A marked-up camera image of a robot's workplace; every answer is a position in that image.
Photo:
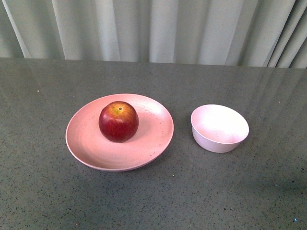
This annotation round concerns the pink plate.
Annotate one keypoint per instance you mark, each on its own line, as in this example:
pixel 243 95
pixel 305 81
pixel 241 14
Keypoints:
pixel 87 144

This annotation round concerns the red apple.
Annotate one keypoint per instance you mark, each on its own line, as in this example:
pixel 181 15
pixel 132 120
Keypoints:
pixel 118 121

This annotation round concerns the grey-white curtain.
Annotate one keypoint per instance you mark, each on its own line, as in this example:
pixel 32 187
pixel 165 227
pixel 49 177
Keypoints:
pixel 260 33

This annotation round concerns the pale pink bowl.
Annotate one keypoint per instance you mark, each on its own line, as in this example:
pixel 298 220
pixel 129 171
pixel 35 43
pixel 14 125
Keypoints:
pixel 218 128

